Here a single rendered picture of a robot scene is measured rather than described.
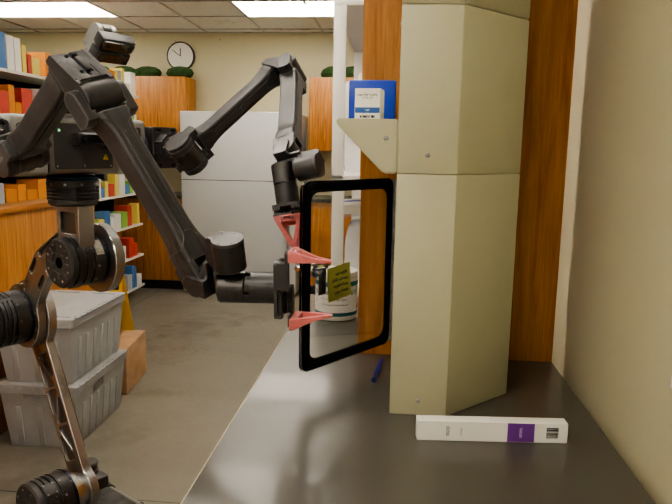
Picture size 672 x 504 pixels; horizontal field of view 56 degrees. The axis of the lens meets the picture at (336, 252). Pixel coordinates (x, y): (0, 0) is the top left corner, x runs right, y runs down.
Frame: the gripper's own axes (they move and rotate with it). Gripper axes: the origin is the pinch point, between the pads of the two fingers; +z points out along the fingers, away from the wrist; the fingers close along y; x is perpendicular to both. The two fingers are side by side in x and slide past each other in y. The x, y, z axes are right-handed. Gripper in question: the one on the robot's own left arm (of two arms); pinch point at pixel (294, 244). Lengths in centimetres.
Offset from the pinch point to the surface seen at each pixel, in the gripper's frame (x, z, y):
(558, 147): -65, -13, 2
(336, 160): -9, -39, 80
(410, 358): -22.5, 29.0, -23.4
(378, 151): -22.8, -9.9, -33.4
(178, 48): 158, -289, 474
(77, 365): 134, 21, 148
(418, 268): -26.7, 12.3, -27.9
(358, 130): -19.8, -14.3, -34.4
